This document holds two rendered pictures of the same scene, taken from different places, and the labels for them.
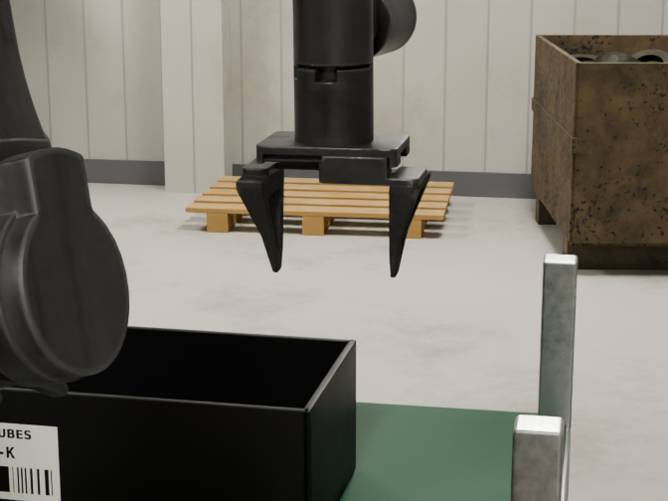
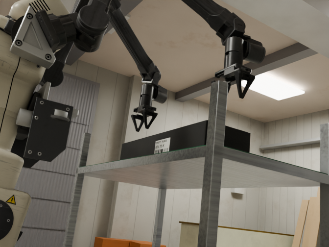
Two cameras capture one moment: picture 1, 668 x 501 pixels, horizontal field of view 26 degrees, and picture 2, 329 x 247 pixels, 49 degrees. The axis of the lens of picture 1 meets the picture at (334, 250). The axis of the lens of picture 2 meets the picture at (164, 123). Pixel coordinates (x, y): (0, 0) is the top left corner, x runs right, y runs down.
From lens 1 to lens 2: 0.93 m
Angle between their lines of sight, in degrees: 56
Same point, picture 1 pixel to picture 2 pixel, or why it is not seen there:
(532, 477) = (213, 93)
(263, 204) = not seen: hidden behind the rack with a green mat
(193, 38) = not seen: outside the picture
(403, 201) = (237, 74)
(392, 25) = (251, 48)
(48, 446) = (168, 142)
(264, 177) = not seen: hidden behind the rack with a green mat
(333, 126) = (227, 63)
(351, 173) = (228, 71)
